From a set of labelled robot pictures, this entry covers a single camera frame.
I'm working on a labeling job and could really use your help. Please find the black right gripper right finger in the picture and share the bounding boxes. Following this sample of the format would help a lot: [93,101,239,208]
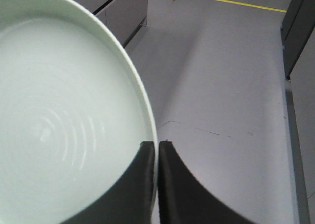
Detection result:
[157,141,251,224]

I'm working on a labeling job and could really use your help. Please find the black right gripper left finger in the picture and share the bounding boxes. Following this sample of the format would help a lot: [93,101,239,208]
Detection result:
[63,141,155,224]

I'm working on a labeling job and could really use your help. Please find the light green round plate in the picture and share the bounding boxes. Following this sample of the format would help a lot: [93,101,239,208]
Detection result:
[0,0,157,224]

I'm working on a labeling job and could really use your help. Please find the grey kitchen island cabinet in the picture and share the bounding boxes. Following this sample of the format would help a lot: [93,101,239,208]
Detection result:
[74,0,148,46]

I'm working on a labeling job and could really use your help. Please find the dark tall cabinet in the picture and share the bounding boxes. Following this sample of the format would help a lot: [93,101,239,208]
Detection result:
[281,0,315,80]

